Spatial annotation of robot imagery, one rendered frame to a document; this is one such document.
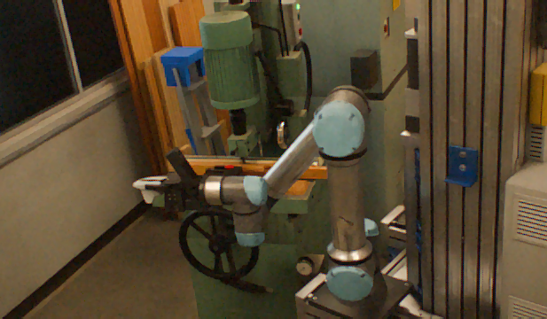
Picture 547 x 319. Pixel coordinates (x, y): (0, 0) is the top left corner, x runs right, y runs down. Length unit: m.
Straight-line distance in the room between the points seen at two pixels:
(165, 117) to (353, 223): 2.38
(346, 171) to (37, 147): 2.22
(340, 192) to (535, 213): 0.45
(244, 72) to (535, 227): 1.11
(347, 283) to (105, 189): 2.46
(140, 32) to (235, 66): 1.67
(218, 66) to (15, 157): 1.43
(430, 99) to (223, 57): 0.81
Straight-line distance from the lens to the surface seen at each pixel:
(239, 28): 2.28
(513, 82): 1.64
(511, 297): 1.86
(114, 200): 4.07
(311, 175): 2.46
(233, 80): 2.32
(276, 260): 2.50
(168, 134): 3.96
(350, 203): 1.64
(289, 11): 2.56
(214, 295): 2.69
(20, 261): 3.58
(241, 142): 2.43
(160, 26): 4.13
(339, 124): 1.53
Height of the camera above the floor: 2.01
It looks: 25 degrees down
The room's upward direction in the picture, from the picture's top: 7 degrees counter-clockwise
